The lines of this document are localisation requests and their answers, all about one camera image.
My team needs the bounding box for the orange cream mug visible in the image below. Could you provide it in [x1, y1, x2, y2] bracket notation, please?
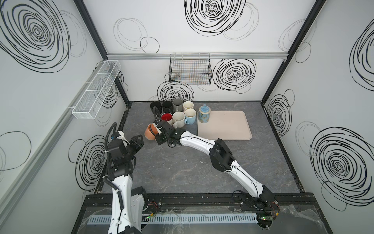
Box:
[145, 123, 159, 140]

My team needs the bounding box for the cream white mug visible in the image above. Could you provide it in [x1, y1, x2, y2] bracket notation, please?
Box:
[161, 113, 173, 126]

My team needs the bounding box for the beige tan mug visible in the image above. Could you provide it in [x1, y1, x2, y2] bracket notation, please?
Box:
[172, 112, 186, 129]

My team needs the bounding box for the white black mug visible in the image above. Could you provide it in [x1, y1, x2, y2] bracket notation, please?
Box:
[150, 101, 163, 115]

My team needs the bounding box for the grey mug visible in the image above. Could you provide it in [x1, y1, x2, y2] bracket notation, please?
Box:
[172, 98, 184, 113]

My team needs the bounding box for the light blue mug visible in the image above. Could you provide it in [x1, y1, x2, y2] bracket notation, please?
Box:
[184, 109, 196, 125]

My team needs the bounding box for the blue butterfly mug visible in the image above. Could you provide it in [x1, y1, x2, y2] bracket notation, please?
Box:
[198, 104, 211, 123]

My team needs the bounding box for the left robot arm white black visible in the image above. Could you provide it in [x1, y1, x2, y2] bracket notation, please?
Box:
[103, 131, 149, 234]

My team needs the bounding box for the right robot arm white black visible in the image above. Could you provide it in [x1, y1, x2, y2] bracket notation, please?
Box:
[151, 120, 276, 207]

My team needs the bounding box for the beige plastic tray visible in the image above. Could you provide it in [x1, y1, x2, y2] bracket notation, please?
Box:
[198, 111, 252, 140]

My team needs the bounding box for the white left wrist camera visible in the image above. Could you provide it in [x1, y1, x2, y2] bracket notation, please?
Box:
[115, 131, 129, 143]

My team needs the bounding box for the white wire shelf basket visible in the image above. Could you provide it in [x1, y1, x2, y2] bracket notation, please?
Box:
[72, 60, 121, 120]

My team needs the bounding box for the black wire hanging basket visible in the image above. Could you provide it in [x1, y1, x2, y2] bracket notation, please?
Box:
[168, 53, 213, 86]

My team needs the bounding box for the aluminium wall rail back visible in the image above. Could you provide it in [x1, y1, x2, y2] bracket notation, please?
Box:
[107, 52, 288, 60]

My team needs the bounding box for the aluminium wall rail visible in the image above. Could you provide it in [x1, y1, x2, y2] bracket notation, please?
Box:
[1, 59, 107, 224]
[107, 52, 288, 60]

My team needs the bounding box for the white slotted cable duct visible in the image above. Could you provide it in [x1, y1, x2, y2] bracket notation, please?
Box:
[87, 213, 259, 226]

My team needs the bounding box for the aluminium wall rail left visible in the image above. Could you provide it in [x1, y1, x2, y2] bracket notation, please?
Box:
[1, 59, 107, 224]

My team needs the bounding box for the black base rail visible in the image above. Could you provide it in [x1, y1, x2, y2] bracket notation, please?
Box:
[81, 192, 318, 211]

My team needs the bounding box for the black corner frame post left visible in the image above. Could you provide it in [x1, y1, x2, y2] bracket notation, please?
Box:
[74, 0, 131, 107]

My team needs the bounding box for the black corner frame post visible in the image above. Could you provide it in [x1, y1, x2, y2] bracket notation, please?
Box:
[74, 0, 131, 107]
[261, 0, 326, 105]

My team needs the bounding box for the black corner frame post right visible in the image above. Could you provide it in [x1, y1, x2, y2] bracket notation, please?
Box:
[261, 0, 326, 105]

